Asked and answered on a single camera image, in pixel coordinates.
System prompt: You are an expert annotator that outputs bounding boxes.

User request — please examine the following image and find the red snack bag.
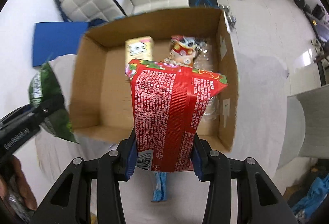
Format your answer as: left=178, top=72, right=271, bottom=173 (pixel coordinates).
left=125, top=59, right=227, bottom=172

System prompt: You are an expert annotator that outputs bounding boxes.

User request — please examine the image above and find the open cardboard box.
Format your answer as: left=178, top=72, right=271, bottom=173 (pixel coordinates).
left=69, top=7, right=239, bottom=153

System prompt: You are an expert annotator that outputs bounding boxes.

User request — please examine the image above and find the person's left hand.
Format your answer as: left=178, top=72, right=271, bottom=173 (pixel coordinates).
left=1, top=155, right=37, bottom=211

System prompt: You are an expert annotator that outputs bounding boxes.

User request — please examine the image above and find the blue bag on floor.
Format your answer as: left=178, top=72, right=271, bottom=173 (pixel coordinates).
left=292, top=175, right=328, bottom=221

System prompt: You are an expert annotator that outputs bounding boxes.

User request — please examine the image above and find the blue foam mat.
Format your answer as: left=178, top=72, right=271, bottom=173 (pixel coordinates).
left=31, top=18, right=109, bottom=68

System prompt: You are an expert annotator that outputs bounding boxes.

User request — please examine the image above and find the blue snack packet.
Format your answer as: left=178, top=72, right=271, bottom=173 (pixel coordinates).
left=152, top=172, right=167, bottom=202

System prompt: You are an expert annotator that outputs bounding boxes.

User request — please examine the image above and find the black speaker box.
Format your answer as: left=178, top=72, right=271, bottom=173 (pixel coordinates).
left=312, top=4, right=326, bottom=20

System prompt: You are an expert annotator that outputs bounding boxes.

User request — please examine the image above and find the left white padded chair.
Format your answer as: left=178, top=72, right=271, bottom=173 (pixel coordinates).
left=53, top=0, right=125, bottom=22

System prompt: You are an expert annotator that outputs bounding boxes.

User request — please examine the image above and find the dumbbell on floor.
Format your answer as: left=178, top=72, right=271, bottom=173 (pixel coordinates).
left=219, top=4, right=236, bottom=30

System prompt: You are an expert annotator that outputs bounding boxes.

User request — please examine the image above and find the green snack bag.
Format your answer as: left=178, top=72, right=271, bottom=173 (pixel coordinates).
left=28, top=62, right=76, bottom=143

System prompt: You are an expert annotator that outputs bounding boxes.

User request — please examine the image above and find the orange cat snack bag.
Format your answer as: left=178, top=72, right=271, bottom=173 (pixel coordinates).
left=164, top=35, right=206, bottom=67

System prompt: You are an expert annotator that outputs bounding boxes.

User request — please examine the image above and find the yellow tissue pack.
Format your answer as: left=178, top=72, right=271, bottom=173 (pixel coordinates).
left=125, top=36, right=154, bottom=68

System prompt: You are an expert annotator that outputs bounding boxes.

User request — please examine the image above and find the dark wooden chair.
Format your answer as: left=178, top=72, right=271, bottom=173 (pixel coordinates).
left=314, top=42, right=328, bottom=86

